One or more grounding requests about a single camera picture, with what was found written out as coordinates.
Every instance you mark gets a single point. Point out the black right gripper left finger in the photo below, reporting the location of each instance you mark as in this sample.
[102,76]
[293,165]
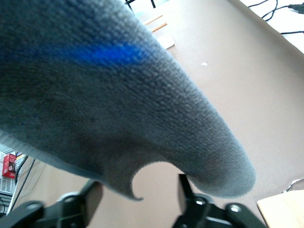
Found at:
[80,209]

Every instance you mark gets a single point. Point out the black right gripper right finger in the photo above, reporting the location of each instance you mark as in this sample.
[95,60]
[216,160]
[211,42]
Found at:
[190,206]

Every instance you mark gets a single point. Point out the pink and grey cloth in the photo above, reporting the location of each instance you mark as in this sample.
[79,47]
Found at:
[95,95]

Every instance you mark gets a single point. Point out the red cardboard box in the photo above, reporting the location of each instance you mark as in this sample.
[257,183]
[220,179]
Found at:
[9,165]

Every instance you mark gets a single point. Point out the wooden cutting board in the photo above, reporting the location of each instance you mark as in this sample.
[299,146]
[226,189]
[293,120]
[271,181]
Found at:
[282,209]

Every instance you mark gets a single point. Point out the white rectangular tray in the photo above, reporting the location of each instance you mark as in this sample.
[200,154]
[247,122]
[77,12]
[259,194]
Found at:
[167,42]

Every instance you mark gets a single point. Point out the brown wooden chopstick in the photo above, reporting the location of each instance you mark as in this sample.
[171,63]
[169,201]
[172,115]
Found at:
[159,27]
[154,19]

